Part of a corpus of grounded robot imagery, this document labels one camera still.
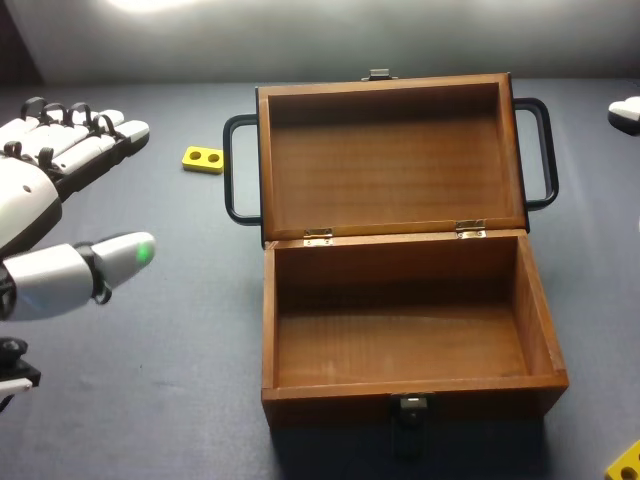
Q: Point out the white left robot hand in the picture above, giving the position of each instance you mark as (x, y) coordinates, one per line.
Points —
(30, 200)

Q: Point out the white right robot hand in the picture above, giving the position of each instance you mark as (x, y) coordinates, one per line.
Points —
(627, 112)

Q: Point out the grey table cloth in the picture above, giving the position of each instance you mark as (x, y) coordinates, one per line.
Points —
(150, 375)

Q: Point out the wooden box base with latch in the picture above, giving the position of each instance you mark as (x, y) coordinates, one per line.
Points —
(400, 345)

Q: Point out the yellow two-hole block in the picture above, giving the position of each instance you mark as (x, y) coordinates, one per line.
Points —
(625, 462)
(192, 167)

